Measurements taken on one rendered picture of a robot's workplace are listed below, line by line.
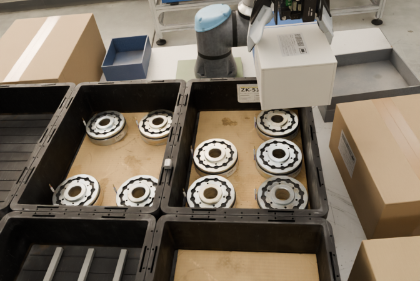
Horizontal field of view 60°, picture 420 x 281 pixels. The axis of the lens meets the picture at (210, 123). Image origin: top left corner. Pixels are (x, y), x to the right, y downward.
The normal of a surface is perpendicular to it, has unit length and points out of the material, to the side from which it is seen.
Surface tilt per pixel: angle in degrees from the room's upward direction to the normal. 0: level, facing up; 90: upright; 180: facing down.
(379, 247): 0
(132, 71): 90
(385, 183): 0
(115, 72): 90
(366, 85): 0
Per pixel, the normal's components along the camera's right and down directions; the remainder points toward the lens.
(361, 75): -0.11, -0.72
